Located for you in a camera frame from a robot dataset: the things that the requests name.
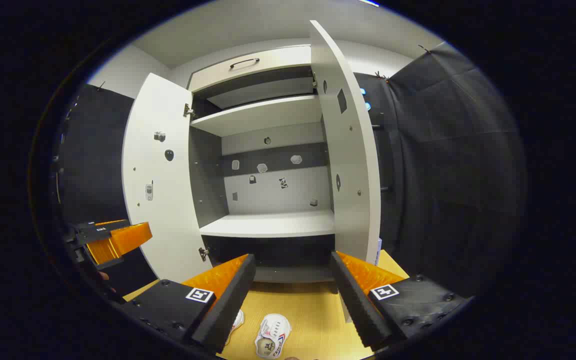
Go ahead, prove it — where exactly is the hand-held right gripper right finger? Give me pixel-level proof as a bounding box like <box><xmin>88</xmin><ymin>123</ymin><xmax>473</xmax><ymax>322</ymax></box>
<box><xmin>330</xmin><ymin>250</ymin><xmax>471</xmax><ymax>351</ymax></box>

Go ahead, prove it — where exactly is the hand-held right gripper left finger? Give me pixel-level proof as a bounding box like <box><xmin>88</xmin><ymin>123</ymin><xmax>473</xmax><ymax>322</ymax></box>
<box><xmin>120</xmin><ymin>253</ymin><xmax>257</xmax><ymax>355</ymax></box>

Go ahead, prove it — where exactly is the white canvas shoe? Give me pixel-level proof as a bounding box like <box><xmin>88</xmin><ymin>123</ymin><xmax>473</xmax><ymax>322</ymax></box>
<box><xmin>225</xmin><ymin>309</ymin><xmax>245</xmax><ymax>346</ymax></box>
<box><xmin>254</xmin><ymin>313</ymin><xmax>292</xmax><ymax>359</ymax></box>

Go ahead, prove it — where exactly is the white shoe cabinet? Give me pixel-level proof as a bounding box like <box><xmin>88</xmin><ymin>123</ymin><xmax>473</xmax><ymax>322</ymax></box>
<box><xmin>183</xmin><ymin>44</ymin><xmax>341</xmax><ymax>285</ymax></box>

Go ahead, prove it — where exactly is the white cabinet shelf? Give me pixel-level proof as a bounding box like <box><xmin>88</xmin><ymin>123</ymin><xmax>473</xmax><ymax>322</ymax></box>
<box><xmin>199</xmin><ymin>210</ymin><xmax>336</xmax><ymax>238</ymax></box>
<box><xmin>190</xmin><ymin>95</ymin><xmax>323</xmax><ymax>137</ymax></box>

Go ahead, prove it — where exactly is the white cabinet drawer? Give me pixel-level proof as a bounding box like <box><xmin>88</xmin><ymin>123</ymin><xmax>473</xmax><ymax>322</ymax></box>
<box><xmin>188</xmin><ymin>45</ymin><xmax>314</xmax><ymax>93</ymax></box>

